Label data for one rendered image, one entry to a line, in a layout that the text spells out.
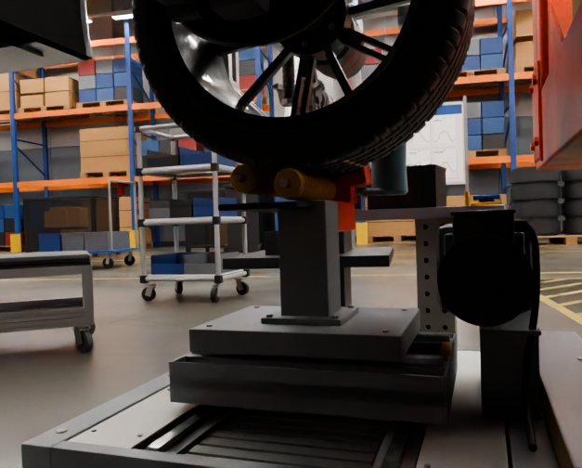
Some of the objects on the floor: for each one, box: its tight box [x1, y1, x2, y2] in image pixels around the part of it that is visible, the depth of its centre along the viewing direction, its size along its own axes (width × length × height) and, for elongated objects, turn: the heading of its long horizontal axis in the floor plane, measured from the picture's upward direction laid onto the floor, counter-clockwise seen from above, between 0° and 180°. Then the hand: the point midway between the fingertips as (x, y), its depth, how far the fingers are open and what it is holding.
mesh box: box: [22, 196, 121, 257], centre depth 942 cm, size 128×89×97 cm
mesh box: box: [183, 189, 227, 253], centre depth 881 cm, size 129×90×97 cm
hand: (295, 81), depth 163 cm, fingers open, 14 cm apart
